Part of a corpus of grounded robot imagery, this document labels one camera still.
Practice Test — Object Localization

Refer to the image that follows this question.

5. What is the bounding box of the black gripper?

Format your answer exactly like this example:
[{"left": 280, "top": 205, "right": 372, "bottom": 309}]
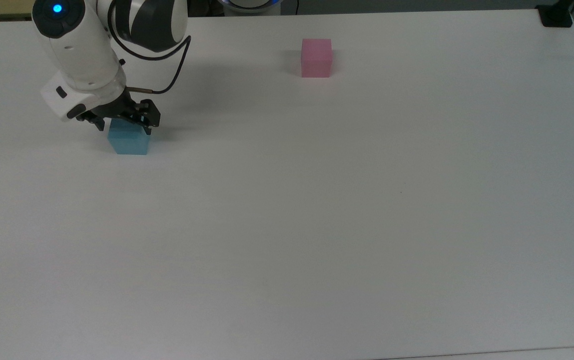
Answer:
[{"left": 74, "top": 87, "right": 161, "bottom": 136}]

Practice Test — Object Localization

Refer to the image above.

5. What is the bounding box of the blue cube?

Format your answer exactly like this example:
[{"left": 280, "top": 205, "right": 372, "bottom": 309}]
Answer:
[{"left": 107, "top": 119, "right": 150, "bottom": 156}]

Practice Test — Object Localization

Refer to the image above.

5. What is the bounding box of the pink cube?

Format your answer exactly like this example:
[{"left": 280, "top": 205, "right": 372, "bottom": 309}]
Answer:
[{"left": 301, "top": 38, "right": 333, "bottom": 79}]

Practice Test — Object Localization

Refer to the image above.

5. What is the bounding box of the black pole base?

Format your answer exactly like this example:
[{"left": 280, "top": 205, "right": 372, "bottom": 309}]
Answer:
[{"left": 537, "top": 0, "right": 574, "bottom": 28}]

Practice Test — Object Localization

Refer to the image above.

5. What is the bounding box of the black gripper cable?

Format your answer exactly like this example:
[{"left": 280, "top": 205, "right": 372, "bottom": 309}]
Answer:
[{"left": 109, "top": 34, "right": 192, "bottom": 96}]

